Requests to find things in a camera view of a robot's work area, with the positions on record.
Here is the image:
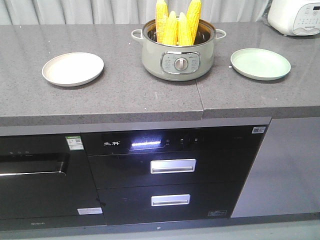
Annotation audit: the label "grey cabinet door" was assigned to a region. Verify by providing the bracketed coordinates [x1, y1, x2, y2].
[232, 117, 320, 217]

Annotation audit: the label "silver lower drawer handle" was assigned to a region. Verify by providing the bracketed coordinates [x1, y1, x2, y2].
[151, 194, 191, 207]

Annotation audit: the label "grey curtain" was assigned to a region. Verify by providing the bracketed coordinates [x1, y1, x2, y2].
[0, 0, 269, 25]

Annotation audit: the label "light green plate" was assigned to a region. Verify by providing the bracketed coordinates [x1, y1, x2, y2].
[230, 48, 291, 81]

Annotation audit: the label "green energy label sticker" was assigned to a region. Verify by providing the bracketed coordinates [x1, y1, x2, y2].
[65, 135, 84, 151]

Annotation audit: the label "white rice cooker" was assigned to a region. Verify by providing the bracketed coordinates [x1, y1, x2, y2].
[267, 0, 320, 36]

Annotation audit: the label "silver drawer handle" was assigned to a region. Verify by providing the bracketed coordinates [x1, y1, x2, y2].
[151, 194, 191, 207]
[150, 158, 197, 174]

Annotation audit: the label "cream white plate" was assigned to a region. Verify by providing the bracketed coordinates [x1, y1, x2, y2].
[41, 52, 105, 87]

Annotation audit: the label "silver upper drawer handle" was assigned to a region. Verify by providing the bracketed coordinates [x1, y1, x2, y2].
[150, 158, 197, 174]

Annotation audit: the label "pale green electric pot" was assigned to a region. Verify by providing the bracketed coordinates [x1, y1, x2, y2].
[131, 19, 227, 82]

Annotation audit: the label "black drawer sterilizer cabinet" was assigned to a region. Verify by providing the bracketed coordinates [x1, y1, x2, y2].
[80, 117, 271, 226]

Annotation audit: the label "corn cob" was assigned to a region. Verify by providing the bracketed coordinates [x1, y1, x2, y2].
[155, 0, 169, 43]
[162, 11, 178, 46]
[177, 12, 193, 46]
[186, 0, 202, 43]

